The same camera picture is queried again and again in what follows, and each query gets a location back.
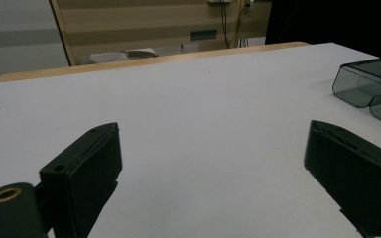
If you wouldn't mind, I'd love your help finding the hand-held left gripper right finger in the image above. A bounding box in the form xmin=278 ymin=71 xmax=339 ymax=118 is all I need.
xmin=303 ymin=119 xmax=381 ymax=238

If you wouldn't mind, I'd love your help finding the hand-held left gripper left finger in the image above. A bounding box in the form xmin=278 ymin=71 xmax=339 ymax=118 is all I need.
xmin=39 ymin=122 xmax=123 ymax=238

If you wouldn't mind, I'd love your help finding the clear plastic compartment box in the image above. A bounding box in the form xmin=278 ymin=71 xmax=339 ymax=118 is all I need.
xmin=331 ymin=56 xmax=381 ymax=131

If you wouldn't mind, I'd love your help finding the wooden table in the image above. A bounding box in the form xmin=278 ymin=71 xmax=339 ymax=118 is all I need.
xmin=0 ymin=41 xmax=311 ymax=83

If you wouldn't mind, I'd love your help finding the white table board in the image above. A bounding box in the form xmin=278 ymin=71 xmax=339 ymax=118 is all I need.
xmin=0 ymin=42 xmax=381 ymax=238

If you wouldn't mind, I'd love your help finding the white chair base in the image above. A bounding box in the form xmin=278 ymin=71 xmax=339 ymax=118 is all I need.
xmin=88 ymin=48 xmax=159 ymax=64

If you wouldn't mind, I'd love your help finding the black curtain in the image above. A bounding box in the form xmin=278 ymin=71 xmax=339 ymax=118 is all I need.
xmin=265 ymin=0 xmax=381 ymax=60

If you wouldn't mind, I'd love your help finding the white cabinet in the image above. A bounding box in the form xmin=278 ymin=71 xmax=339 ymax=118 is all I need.
xmin=0 ymin=0 xmax=71 ymax=85

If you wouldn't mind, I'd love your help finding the wooden desk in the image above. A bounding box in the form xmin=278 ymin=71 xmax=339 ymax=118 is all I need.
xmin=49 ymin=0 xmax=272 ymax=67

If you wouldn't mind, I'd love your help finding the dark rectangular desk handle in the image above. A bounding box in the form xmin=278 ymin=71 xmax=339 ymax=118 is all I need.
xmin=190 ymin=29 xmax=218 ymax=42

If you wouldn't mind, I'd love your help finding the bundle of hanging cables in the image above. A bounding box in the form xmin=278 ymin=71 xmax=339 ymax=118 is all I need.
xmin=219 ymin=0 xmax=256 ymax=50

